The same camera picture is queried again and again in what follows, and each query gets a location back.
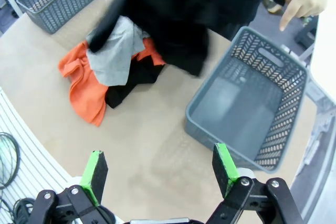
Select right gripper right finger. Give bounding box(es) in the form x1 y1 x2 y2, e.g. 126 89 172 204
207 143 302 224

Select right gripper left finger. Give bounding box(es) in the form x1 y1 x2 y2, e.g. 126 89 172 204
34 150 111 224

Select orange printed t-shirt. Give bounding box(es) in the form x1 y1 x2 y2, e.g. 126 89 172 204
58 37 166 127

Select black pants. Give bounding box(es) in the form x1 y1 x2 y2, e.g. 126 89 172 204
104 56 165 109
146 11 211 77

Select grey t-shirt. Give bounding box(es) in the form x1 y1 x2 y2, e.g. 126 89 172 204
86 15 151 88

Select grey perforated plastic basket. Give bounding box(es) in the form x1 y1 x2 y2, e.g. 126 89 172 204
184 26 308 174
16 0 104 35

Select white slotted base plate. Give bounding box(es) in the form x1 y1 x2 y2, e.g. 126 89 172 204
0 86 79 224

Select thick black cable coil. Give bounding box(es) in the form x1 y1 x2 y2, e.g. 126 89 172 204
12 197 36 224

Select thin black cable coil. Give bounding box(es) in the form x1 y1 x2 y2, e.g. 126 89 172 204
0 132 21 190

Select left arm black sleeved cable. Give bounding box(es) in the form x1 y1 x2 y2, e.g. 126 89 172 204
88 0 135 54

